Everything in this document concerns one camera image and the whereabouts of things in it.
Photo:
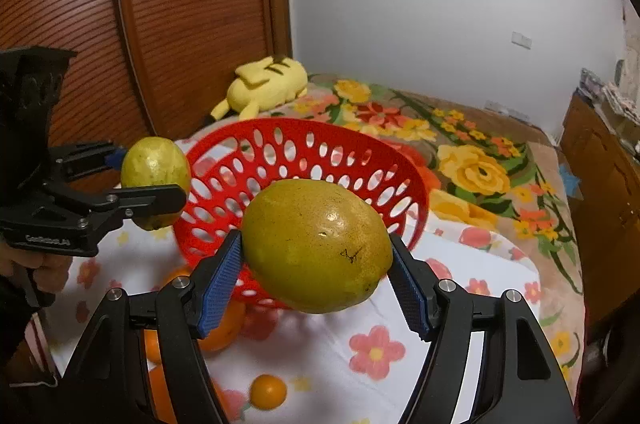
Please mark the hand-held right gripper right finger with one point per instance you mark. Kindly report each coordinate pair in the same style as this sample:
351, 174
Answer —
410, 289

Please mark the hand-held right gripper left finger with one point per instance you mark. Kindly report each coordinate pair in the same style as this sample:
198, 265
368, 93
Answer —
220, 284

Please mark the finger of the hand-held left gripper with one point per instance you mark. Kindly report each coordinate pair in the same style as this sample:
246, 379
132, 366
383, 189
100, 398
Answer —
150, 200
85, 158

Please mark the yellow-green plum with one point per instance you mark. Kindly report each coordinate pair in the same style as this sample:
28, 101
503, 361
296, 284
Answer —
310, 249
152, 163

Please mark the red plastic basket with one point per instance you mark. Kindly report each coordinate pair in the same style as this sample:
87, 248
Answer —
310, 127

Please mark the person's left forearm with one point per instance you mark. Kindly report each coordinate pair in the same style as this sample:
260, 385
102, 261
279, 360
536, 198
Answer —
12, 309

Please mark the person's left hand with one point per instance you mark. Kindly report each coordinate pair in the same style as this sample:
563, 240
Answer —
50, 269

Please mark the white flowered cloth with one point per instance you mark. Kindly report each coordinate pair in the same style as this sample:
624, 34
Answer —
320, 339

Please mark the floral blanket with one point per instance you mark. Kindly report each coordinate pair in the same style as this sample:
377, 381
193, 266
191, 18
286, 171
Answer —
480, 168

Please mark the yellow plush toy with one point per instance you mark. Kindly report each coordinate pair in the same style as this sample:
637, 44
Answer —
270, 88

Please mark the pink striped clothing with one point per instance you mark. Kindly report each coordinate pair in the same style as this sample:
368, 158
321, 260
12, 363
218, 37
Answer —
37, 344

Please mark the ribbed wooden wardrobe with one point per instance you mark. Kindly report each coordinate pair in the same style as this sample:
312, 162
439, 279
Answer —
190, 3

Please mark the wooden cabinet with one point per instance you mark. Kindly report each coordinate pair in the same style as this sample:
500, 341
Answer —
600, 174

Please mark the pile of assorted clutter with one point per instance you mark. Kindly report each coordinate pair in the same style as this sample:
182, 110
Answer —
615, 96

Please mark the white wall socket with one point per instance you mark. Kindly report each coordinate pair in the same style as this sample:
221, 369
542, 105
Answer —
500, 107

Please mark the white wall switch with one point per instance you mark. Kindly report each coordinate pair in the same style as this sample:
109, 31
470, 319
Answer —
521, 40

